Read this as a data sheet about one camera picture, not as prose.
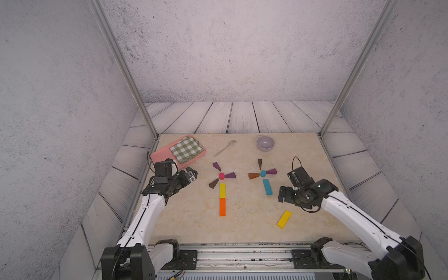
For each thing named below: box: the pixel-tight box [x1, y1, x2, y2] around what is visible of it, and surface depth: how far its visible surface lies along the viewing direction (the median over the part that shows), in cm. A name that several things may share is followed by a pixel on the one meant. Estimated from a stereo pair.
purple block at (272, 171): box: [266, 168, 278, 175], surface depth 103 cm
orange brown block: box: [247, 172, 261, 180], surface depth 102 cm
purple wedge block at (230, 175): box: [225, 172, 237, 179], surface depth 101 cm
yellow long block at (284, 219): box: [276, 210, 293, 230], surface depth 86 cm
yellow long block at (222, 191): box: [219, 182, 227, 199], surface depth 95 cm
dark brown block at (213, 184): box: [208, 177, 219, 189], surface depth 98 cm
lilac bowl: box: [256, 135, 275, 153], surface depth 113 cm
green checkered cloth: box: [169, 135, 204, 164], surface depth 113 cm
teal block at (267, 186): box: [262, 179, 273, 196], surface depth 98 cm
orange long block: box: [219, 198, 227, 217], surface depth 91 cm
